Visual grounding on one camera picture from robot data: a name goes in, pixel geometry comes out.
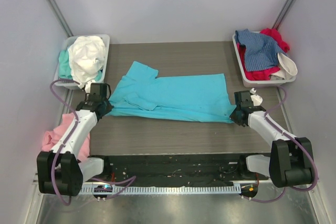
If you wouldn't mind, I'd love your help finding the cyan t shirt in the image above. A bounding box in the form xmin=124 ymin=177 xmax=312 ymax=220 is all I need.
xmin=109 ymin=61 xmax=235 ymax=123

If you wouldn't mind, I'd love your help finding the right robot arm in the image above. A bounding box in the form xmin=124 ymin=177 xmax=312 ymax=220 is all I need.
xmin=230 ymin=91 xmax=318 ymax=191

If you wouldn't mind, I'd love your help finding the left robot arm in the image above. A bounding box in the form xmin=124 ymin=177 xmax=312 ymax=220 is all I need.
xmin=37 ymin=83 xmax=113 ymax=197

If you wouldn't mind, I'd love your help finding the right grey plastic basket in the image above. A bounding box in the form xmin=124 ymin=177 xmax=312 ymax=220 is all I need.
xmin=232 ymin=34 xmax=296 ymax=88

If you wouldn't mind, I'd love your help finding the red t shirt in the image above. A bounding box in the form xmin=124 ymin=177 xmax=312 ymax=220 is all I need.
xmin=237 ymin=28 xmax=290 ymax=81

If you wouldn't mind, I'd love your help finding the teal green t shirt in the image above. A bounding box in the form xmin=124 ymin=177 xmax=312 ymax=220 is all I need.
xmin=58 ymin=50 xmax=102 ymax=83

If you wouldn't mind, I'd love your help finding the blue patterned t shirt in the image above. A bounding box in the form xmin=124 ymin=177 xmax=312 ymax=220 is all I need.
xmin=235 ymin=29 xmax=286 ymax=71

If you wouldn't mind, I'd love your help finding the cream white t shirt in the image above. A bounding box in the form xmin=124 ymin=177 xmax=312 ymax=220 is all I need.
xmin=270 ymin=53 xmax=298 ymax=81

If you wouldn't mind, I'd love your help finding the pink t shirt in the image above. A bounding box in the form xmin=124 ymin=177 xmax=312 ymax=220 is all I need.
xmin=41 ymin=113 xmax=90 ymax=162

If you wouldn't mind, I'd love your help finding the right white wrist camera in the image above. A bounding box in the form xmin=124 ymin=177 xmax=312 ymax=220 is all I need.
xmin=250 ymin=88 xmax=263 ymax=106

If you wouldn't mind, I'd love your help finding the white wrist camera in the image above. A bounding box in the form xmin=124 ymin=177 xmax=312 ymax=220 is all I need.
xmin=250 ymin=88 xmax=263 ymax=106
xmin=78 ymin=80 xmax=96 ymax=93

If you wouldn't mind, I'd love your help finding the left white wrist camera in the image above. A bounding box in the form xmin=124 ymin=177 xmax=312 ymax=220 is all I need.
xmin=78 ymin=80 xmax=96 ymax=93

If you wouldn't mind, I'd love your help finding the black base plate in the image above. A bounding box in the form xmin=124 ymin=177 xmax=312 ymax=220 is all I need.
xmin=97 ymin=153 xmax=268 ymax=187

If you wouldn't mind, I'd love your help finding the slotted cable duct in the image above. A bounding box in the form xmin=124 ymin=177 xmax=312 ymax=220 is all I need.
xmin=79 ymin=183 xmax=241 ymax=196

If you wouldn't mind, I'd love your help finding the right aluminium frame post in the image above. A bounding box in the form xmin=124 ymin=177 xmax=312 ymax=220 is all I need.
xmin=271 ymin=0 xmax=313 ymax=30

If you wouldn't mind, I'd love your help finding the aluminium frame post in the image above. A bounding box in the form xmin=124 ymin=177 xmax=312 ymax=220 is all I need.
xmin=46 ymin=0 xmax=73 ymax=37
xmin=271 ymin=0 xmax=313 ymax=30

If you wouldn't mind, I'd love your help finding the left aluminium frame post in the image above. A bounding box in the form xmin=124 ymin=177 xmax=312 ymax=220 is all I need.
xmin=46 ymin=0 xmax=73 ymax=37

